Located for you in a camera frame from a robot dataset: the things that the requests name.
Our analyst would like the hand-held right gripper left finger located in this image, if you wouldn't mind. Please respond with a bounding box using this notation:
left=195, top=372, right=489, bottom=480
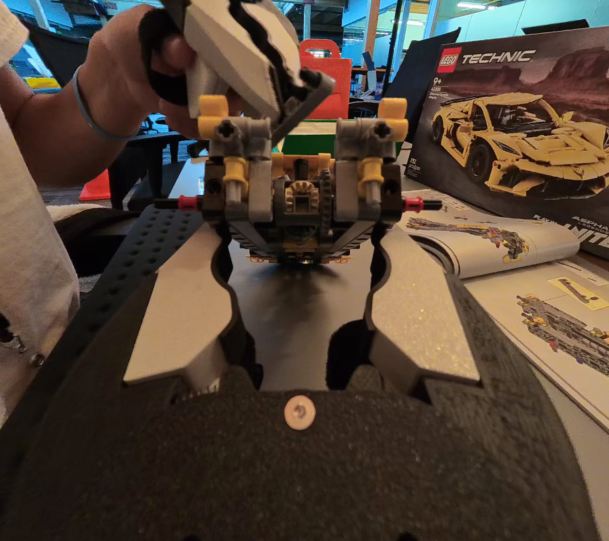
left=123, top=223, right=265, bottom=392

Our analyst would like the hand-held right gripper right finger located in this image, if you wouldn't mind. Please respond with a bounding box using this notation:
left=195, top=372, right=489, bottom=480
left=326, top=222, right=481, bottom=398

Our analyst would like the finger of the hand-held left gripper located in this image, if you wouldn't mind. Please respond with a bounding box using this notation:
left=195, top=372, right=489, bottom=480
left=166, top=0, right=282, bottom=121
left=239, top=0, right=306, bottom=95

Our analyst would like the partly built toy car model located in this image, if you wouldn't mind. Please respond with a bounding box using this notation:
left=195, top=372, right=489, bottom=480
left=153, top=94, right=443, bottom=266

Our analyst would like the person's left forearm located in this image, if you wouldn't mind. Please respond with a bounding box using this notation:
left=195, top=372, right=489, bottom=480
left=0, top=65, right=96, bottom=190

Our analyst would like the grey desk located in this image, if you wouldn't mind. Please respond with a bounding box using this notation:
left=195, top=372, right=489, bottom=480
left=167, top=141, right=609, bottom=541

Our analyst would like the person's left hand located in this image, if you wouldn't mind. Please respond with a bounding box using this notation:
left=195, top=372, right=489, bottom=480
left=71, top=3, right=249, bottom=140

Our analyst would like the orange fabric bag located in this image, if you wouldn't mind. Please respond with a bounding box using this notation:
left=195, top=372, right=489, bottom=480
left=297, top=39, right=354, bottom=121

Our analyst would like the black dimpled armrest pad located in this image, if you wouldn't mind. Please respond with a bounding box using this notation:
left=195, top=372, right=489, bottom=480
left=76, top=205, right=206, bottom=337

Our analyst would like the green plastic bin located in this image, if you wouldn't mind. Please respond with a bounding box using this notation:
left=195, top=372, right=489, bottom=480
left=281, top=120, right=403, bottom=159

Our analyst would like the open instruction booklet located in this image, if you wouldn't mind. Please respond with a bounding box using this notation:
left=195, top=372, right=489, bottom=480
left=397, top=189, right=609, bottom=432

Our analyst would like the dark angled board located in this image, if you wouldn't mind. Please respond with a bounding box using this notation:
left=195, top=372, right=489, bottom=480
left=390, top=27, right=461, bottom=111

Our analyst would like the orange traffic cone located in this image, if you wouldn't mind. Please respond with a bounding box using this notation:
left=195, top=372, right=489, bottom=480
left=78, top=168, right=111, bottom=201

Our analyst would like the light blue wristband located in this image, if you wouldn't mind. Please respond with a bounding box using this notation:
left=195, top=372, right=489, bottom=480
left=71, top=65, right=141, bottom=143

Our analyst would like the toy car set box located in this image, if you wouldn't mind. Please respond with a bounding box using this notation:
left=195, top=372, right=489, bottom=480
left=404, top=27, right=609, bottom=261

